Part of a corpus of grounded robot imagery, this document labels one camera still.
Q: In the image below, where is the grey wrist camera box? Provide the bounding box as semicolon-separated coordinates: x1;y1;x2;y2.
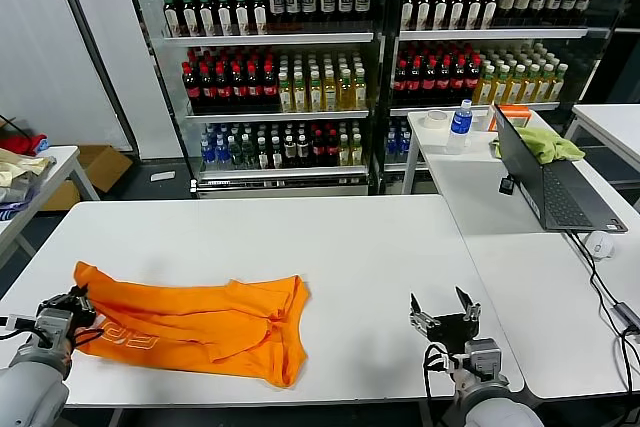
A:
464;339;501;373
33;309;75;346

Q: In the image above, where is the black laptop cable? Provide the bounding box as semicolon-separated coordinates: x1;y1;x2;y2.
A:
564;229;640;398

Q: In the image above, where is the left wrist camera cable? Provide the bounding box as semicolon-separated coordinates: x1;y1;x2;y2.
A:
0;314;39;343

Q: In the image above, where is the dark grey open laptop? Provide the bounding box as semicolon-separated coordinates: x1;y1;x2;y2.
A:
492;101;629;234

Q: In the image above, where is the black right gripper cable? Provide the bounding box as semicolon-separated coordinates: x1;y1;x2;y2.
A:
423;344;454;401

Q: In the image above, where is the beige cloth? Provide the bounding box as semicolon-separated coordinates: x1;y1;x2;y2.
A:
0;148;57;188

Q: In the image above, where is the red cloth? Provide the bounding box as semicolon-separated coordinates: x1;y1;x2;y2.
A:
0;132;50;157

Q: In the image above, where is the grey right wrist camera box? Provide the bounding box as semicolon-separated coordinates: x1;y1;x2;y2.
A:
464;339;501;373

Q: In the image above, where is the white table with clothes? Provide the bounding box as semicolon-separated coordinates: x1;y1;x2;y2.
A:
0;144;101;268

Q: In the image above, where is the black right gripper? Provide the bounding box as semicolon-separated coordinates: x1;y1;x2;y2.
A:
409;286;482;354

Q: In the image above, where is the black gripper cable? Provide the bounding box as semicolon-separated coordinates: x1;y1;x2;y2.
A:
74;327;104;348
423;344;454;401

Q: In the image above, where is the green crumpled cloth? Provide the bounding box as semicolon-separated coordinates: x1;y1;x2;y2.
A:
489;125;587;166

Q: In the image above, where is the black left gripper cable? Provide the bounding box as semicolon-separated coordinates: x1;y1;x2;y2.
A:
74;327;104;348

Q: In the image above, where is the brown cardboard box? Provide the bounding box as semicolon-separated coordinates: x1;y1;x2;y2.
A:
39;144;135;212

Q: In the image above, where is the blue label water bottle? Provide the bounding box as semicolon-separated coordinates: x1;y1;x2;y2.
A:
444;98;474;156

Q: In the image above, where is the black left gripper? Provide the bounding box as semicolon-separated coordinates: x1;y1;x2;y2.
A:
40;285;98;333

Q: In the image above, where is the black drinks display cooler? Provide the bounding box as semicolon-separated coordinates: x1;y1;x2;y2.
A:
382;0;631;193
117;0;396;198

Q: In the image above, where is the white table with tape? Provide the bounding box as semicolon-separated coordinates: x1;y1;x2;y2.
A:
402;107;591;196

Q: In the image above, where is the orange t-shirt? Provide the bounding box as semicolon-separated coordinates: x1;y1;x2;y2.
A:
72;260;312;388

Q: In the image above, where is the orange cardboard box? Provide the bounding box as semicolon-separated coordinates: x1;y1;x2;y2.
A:
488;103;532;132

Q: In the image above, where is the empty white table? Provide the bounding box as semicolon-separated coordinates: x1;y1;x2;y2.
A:
564;102;640;173

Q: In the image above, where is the white computer mouse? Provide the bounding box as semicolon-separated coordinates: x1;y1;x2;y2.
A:
583;230;616;262

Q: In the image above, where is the blue striped cloth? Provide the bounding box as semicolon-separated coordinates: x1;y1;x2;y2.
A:
0;199;31;222

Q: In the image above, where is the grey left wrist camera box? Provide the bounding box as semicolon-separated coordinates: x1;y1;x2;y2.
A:
33;309;75;346

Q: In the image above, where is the grey cloth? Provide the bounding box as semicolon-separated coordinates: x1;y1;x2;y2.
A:
0;169;44;203

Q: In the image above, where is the grey usb hub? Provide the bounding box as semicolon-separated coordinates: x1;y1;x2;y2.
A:
608;300;640;333

